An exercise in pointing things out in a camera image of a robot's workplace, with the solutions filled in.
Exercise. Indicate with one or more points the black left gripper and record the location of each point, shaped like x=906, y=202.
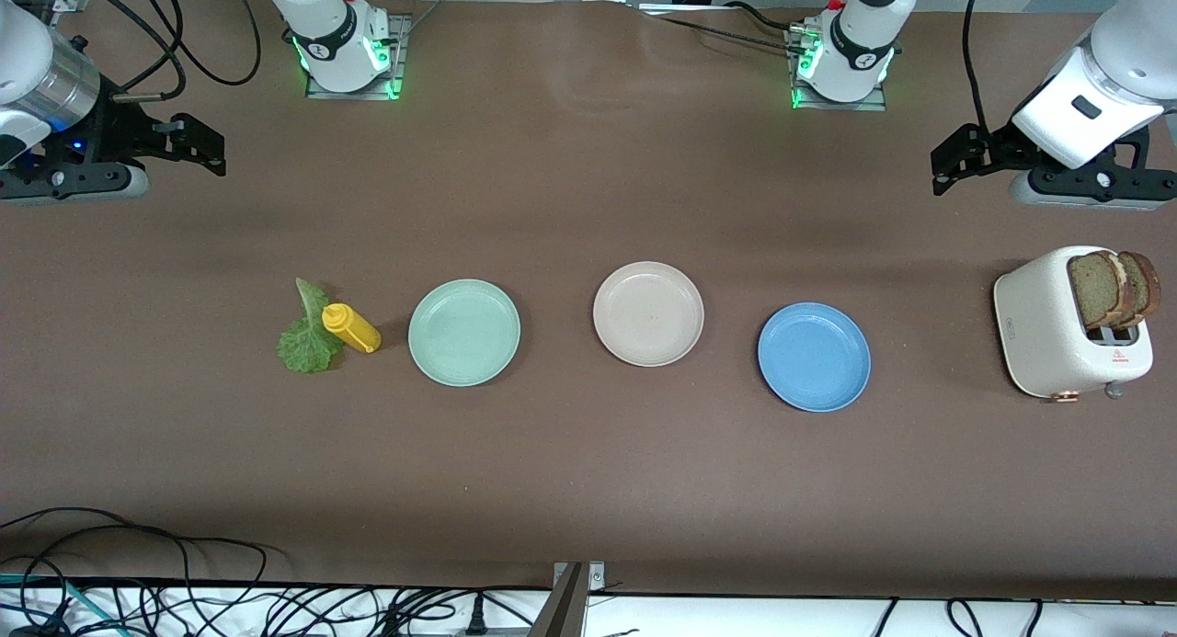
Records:
x=1004, y=146

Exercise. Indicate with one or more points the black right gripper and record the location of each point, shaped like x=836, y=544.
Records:
x=118, y=124

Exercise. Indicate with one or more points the brown bread slice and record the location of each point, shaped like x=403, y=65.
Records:
x=1094, y=288
x=1145, y=288

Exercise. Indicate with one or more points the green lettuce leaf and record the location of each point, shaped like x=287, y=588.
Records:
x=308, y=347

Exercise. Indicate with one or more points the yellow mustard squeeze bottle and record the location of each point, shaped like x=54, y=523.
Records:
x=354, y=329

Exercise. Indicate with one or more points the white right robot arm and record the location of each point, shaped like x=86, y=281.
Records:
x=336, y=44

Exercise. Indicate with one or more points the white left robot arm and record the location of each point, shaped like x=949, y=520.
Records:
x=860, y=53

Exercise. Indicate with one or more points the blue plate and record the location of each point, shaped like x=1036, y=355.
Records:
x=814, y=357

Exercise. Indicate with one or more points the mint green plate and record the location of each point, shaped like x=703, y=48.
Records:
x=464, y=334

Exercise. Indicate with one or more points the beige plate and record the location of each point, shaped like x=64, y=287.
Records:
x=648, y=313

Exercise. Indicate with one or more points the white toaster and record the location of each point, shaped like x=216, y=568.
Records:
x=1039, y=334

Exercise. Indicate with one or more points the black power plug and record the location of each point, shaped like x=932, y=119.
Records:
x=476, y=619

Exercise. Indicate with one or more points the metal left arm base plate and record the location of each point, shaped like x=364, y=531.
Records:
x=855, y=106

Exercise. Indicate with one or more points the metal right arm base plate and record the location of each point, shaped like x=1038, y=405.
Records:
x=401, y=58

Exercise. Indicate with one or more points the grey metal post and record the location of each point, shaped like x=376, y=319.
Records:
x=565, y=609

